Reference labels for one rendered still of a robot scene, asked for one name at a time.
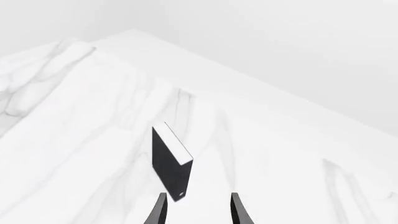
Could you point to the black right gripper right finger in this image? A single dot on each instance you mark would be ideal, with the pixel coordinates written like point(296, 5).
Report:
point(239, 213)

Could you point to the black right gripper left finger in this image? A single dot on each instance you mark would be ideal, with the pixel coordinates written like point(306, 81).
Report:
point(159, 212)

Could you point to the black book with white pages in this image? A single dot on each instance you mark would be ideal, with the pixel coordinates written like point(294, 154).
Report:
point(169, 168)

